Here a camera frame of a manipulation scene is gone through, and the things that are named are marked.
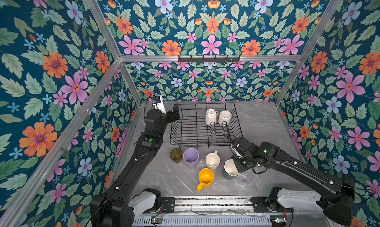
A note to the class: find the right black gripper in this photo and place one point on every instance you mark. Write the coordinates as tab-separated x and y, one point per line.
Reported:
237	145

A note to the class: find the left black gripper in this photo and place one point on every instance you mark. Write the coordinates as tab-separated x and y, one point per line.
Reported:
174	113

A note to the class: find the dark green mug white interior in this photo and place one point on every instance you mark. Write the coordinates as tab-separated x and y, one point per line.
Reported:
230	170

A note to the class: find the white ceramic mug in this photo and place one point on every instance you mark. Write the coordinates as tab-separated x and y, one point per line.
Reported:
211	117

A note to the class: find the white mug red interior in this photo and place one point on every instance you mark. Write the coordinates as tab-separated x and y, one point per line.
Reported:
224	118

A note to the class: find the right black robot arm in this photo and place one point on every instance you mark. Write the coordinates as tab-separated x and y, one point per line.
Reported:
329	194

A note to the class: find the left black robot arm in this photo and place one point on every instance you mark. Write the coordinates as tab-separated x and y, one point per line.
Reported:
146	148

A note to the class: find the clear glass cup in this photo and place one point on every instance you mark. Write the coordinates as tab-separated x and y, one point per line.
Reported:
244	177

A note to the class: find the olive green glass cup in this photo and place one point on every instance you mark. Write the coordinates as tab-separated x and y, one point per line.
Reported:
176	155

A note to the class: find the lilac plastic cup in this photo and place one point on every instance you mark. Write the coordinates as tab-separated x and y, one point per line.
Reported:
191	158

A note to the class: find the yellow mug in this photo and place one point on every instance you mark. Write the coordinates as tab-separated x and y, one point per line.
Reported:
206	178

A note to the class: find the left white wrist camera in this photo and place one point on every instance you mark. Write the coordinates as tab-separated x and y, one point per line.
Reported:
158	103

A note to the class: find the black wire dish rack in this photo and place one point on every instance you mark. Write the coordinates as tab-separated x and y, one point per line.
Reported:
192	131

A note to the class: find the cream mug pink handle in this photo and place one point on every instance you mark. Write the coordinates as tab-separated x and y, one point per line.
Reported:
212	160

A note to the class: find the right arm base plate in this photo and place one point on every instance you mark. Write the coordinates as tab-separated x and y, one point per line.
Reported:
261	205

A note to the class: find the black wall hook rail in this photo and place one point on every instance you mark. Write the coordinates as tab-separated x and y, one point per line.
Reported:
209	58

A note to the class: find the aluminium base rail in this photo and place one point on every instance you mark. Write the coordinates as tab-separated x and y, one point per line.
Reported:
213	203

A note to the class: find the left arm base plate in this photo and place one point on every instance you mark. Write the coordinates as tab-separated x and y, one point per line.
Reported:
165	205

